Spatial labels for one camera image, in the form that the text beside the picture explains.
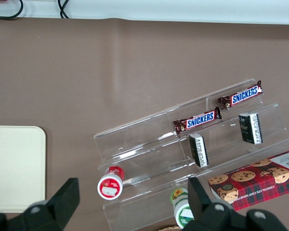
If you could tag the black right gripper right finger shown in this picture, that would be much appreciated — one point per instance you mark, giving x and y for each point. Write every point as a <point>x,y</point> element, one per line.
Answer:
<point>207,216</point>

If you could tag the oval tan wicker basket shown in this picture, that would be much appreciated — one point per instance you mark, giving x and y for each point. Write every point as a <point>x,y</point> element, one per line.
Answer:
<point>169,228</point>

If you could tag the beige plastic serving tray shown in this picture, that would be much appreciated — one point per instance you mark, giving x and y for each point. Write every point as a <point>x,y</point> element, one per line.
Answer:
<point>14,168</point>

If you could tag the brown Snickers bar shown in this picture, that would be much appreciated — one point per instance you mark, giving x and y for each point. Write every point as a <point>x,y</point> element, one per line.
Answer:
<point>240,95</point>
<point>197,121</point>

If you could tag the clear acrylic step display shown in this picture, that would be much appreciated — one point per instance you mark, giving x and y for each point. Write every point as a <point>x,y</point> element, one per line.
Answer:
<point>147,149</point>

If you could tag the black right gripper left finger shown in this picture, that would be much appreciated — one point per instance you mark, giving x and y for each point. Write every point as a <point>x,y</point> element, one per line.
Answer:
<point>50,214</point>

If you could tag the red tartan cookie box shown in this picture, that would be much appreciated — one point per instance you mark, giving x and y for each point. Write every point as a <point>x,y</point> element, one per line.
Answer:
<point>255,183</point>

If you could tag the small black chocolate box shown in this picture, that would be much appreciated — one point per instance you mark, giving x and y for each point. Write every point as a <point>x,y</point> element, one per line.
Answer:
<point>199,150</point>
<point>250,128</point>

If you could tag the red lid yogurt cup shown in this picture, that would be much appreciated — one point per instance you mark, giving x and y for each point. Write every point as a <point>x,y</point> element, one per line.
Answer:
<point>110,185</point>

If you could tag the green lid yogurt cup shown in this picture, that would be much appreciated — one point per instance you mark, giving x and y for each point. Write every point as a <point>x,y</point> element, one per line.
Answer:
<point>180,207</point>

